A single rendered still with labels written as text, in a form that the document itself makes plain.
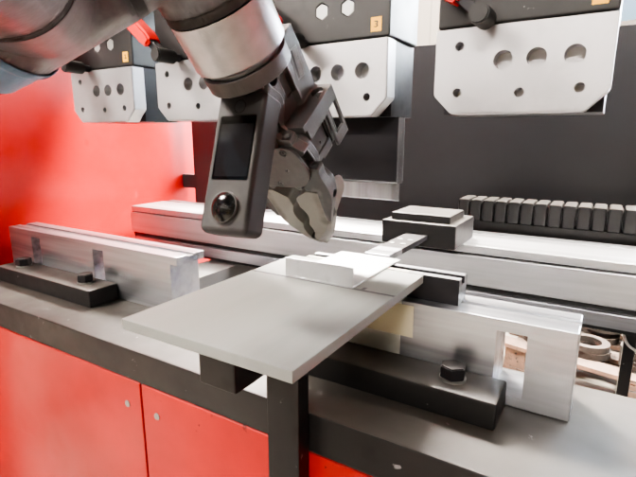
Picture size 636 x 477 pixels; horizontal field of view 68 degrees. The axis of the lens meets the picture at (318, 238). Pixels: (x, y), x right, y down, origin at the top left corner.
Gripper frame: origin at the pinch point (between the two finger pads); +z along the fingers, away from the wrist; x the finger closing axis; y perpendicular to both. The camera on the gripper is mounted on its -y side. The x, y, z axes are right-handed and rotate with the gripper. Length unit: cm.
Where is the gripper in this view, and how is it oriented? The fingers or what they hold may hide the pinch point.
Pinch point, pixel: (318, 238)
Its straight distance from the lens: 50.0
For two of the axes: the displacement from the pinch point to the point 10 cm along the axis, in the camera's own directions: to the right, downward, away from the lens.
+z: 3.4, 6.3, 7.0
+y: 4.0, -7.7, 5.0
